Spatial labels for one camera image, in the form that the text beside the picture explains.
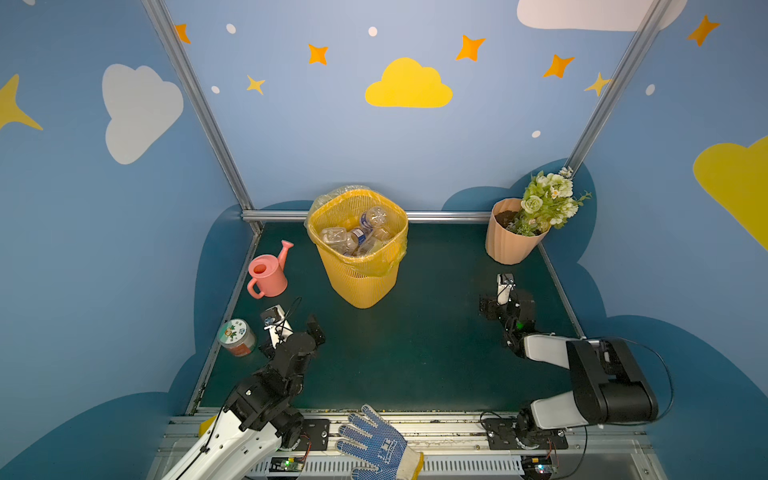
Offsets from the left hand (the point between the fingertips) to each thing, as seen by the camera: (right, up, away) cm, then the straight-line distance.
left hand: (305, 323), depth 75 cm
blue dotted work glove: (+20, -30, -2) cm, 36 cm away
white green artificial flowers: (+72, +34, +18) cm, 81 cm away
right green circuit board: (+58, -34, -4) cm, 67 cm away
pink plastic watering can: (-17, +11, +18) cm, 27 cm away
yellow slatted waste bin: (+13, +7, +11) cm, 19 cm away
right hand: (+58, +6, +19) cm, 61 cm away
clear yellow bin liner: (+6, +32, +13) cm, 35 cm away
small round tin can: (-21, -5, +7) cm, 23 cm away
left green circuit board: (-4, -34, -4) cm, 34 cm away
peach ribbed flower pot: (+62, +21, +27) cm, 70 cm away
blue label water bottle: (+17, +28, +10) cm, 35 cm away
